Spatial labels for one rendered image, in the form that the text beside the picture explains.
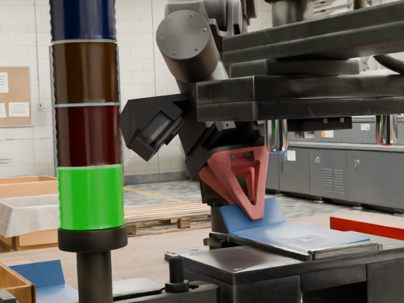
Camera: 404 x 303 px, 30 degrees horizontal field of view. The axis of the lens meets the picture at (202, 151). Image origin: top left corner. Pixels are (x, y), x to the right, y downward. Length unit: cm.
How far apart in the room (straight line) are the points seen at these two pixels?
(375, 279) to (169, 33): 31
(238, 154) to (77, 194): 40
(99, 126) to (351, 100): 30
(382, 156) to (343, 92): 719
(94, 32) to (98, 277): 14
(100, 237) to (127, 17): 1176
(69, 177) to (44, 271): 47
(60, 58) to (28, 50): 1127
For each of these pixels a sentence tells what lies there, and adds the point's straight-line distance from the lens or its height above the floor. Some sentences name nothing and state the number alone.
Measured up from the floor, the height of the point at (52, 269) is 94.
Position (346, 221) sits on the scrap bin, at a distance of 105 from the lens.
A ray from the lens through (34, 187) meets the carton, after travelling 475.
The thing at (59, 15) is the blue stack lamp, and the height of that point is 117.
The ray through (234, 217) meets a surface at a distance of 78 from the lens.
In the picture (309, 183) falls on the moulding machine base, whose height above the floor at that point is 23.
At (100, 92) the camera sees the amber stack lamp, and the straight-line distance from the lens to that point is 42.
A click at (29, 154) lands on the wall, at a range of 1165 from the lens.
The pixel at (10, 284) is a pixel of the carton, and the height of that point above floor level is 96.
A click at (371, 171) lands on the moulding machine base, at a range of 800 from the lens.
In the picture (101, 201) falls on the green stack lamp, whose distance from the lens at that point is 42.
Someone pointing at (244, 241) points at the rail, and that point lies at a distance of 73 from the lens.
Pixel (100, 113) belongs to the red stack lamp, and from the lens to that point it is 42.
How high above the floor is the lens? 111
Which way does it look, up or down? 3 degrees down
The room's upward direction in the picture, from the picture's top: 2 degrees counter-clockwise
